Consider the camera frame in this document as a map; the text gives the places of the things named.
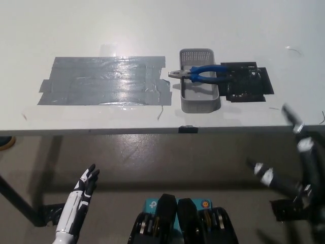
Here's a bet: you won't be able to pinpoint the yellow black round object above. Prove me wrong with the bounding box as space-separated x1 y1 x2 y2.
0 136 15 153

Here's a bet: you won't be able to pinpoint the black diagonal table brace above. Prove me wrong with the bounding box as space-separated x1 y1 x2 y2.
0 174 44 227

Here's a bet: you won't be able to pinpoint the black robot torso blocks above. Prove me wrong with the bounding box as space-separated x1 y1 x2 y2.
126 193 239 244

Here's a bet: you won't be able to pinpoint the black tape patch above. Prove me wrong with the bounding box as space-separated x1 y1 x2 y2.
215 62 275 104

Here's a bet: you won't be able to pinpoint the grey duct tape patch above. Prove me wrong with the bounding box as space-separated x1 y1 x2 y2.
37 55 173 107

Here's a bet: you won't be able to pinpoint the blue handled pliers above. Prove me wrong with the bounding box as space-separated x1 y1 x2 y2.
168 65 236 83

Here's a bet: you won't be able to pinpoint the black table foot plate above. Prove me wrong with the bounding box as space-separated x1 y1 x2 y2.
269 199 313 222
38 203 64 227

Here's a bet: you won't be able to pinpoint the teal box on robot torso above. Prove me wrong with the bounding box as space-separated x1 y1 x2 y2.
144 198 213 232

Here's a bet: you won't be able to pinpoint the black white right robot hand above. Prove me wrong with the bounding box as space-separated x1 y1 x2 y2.
246 103 325 219

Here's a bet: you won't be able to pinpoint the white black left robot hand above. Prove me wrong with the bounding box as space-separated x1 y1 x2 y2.
52 163 101 244

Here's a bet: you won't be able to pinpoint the grey perforated plastic basket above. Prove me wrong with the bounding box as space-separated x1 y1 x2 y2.
179 48 222 114

